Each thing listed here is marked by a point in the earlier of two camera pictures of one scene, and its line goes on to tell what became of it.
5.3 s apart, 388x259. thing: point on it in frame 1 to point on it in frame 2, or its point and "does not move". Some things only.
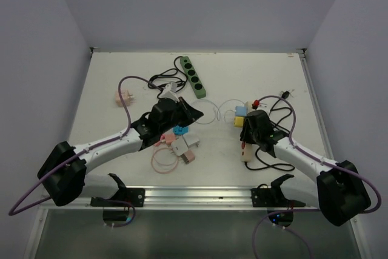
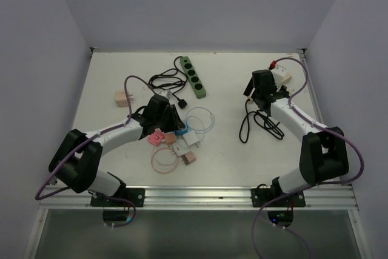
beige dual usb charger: x=188 y=156 does not move
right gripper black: x=244 y=136 to x=250 y=88
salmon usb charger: x=170 y=137 does not move
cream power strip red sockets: x=247 y=147 to x=280 y=76
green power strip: x=198 y=89 does not move
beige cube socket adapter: x=127 y=97 does not move
